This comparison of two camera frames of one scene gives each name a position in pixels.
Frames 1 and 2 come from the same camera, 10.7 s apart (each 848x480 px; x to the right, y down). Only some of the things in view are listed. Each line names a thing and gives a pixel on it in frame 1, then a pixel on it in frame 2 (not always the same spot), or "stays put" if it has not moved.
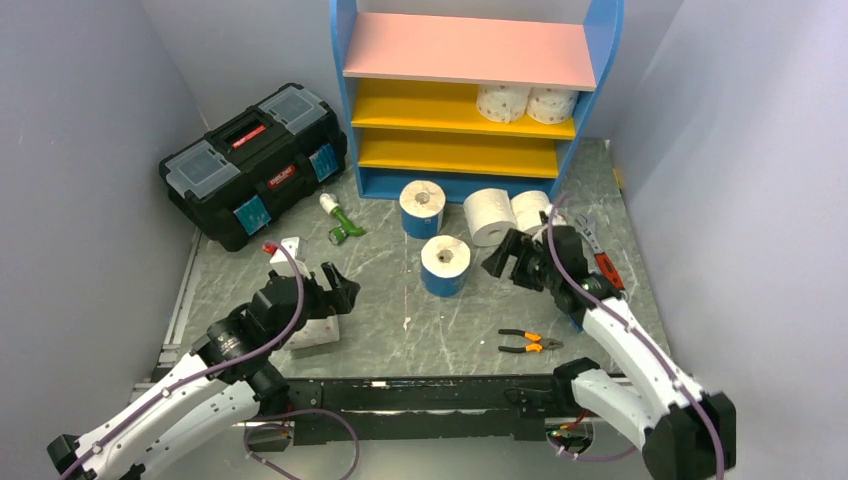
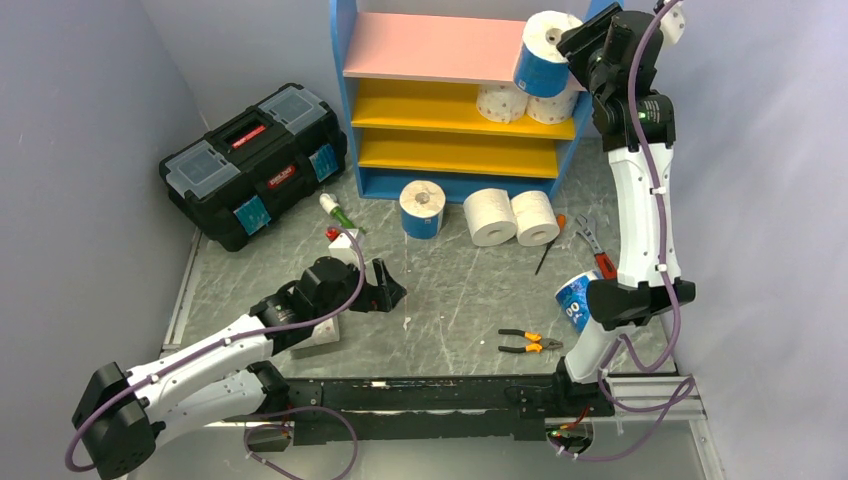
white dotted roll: (502, 102) stays put
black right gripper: (510, 246) to (578, 58)
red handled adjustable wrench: (606, 262) stays put
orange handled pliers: (543, 345) stays put
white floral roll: (551, 106) stays put
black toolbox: (256, 165) stays put
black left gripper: (328, 300) to (381, 297)
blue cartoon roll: (444, 262) to (541, 70)
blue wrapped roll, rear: (421, 204) stays put
